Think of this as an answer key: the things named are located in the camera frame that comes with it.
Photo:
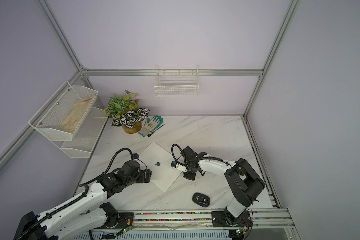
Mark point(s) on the beige cloth in bin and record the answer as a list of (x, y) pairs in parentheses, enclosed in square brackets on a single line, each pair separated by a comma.
[(72, 120)]

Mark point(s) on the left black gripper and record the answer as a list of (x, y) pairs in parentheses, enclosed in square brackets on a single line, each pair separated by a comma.
[(142, 179)]

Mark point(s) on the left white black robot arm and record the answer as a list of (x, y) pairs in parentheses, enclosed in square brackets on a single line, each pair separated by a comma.
[(88, 210)]

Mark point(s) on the black wireless mouse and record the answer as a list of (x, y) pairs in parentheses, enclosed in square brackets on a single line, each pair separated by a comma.
[(201, 200)]

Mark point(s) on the potted green striped plant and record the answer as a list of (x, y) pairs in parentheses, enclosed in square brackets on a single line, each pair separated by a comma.
[(124, 111)]

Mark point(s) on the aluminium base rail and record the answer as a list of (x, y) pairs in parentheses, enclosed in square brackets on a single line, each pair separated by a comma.
[(191, 225)]

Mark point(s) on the white laptop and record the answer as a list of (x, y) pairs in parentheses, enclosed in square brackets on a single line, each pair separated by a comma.
[(159, 162)]

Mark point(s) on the lower white mesh shelf bin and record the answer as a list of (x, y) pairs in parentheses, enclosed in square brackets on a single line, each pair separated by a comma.
[(86, 138)]

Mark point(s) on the white wire wall basket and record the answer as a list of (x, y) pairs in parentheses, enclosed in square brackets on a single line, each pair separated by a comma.
[(177, 80)]

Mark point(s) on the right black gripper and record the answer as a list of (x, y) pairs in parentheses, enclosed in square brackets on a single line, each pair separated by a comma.
[(191, 176)]

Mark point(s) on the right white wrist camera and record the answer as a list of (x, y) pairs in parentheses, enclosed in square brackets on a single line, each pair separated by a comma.
[(178, 166)]

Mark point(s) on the white mesh shelf bin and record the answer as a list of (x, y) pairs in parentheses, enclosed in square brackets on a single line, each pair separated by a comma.
[(86, 138), (51, 120)]

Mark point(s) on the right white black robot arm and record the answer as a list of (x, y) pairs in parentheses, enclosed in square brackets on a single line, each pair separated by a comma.
[(244, 182)]

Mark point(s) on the small black yellow screwdriver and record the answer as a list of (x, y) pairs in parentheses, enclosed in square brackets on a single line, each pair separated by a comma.
[(151, 133)]

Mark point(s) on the teal white work glove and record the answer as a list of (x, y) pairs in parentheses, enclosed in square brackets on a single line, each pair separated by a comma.
[(151, 125)]

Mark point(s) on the upper white mesh shelf bin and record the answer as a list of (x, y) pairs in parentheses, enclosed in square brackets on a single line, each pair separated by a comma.
[(51, 120)]

